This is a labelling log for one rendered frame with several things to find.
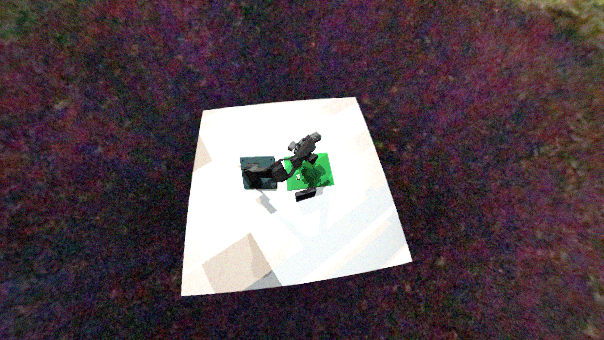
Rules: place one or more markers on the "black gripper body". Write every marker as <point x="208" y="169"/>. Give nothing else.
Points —
<point x="311" y="158"/>

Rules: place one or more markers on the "green circuit board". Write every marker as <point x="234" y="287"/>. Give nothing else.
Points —
<point x="305" y="174"/>

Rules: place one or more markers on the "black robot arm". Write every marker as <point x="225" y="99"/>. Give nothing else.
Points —
<point x="276" y="170"/>

